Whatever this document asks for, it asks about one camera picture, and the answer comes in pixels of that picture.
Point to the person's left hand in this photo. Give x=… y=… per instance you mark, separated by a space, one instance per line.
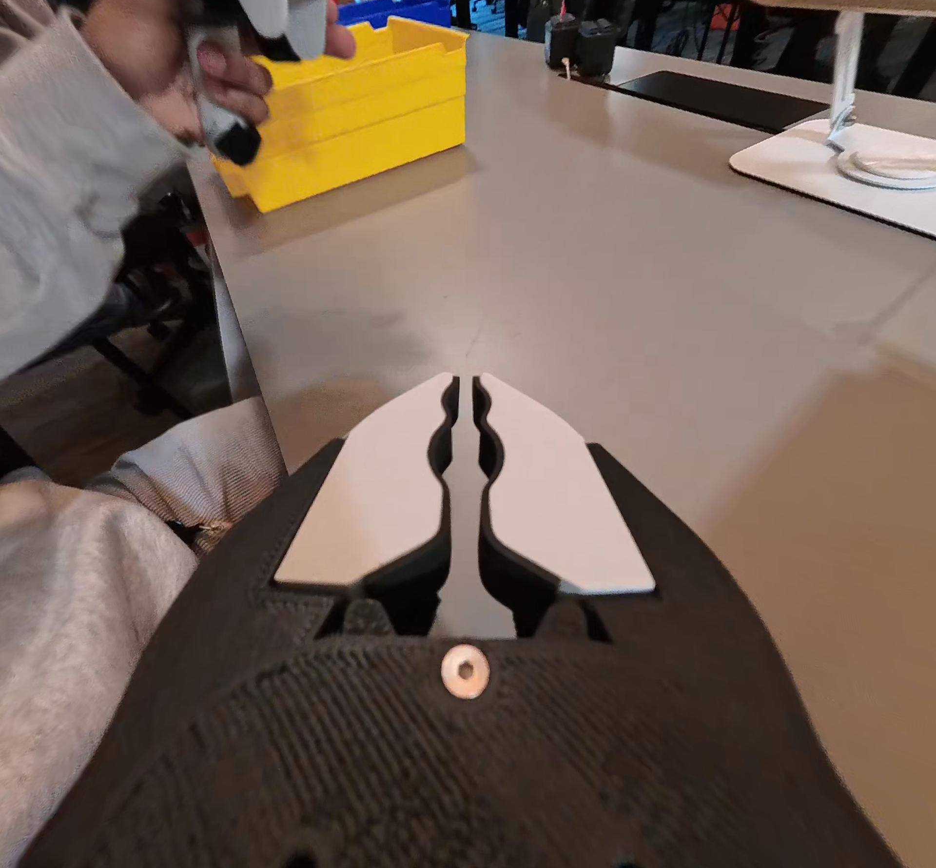
x=146 y=27

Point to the black desk pad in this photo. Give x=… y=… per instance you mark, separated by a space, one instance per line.
x=731 y=100

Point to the blue plastic bin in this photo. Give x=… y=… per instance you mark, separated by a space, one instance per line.
x=409 y=8

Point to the white document stand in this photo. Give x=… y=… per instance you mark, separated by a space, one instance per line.
x=804 y=166

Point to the grey desk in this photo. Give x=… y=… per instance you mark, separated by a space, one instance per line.
x=585 y=261

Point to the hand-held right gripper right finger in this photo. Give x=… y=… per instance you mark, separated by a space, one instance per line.
x=563 y=509

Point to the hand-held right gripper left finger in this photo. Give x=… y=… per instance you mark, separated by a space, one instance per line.
x=365 y=502

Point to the person's left forearm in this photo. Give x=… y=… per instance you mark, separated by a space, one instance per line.
x=58 y=188

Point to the person's grey sweatshirt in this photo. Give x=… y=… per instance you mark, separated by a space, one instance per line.
x=73 y=626

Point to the yellow plastic bin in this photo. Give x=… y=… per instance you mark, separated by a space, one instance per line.
x=365 y=122

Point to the black office chair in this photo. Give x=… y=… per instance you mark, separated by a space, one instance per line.
x=157 y=253

